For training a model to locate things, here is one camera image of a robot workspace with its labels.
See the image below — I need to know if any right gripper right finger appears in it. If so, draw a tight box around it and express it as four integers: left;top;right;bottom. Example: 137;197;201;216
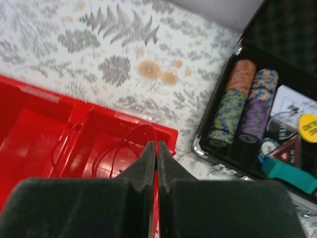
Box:
157;142;305;238

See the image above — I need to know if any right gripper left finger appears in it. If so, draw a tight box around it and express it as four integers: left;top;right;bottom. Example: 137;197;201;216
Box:
0;142;156;238

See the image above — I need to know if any single red wire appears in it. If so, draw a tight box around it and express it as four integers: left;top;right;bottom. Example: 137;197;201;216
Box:
91;124;159;234

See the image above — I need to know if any black poker chip case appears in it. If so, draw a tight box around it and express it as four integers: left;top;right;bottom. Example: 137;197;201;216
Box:
193;0;317;211

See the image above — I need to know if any red three-compartment tray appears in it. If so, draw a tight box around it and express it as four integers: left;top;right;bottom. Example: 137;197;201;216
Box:
0;76;178;204

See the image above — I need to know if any floral table mat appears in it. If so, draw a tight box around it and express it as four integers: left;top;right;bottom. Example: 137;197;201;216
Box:
0;0;317;238

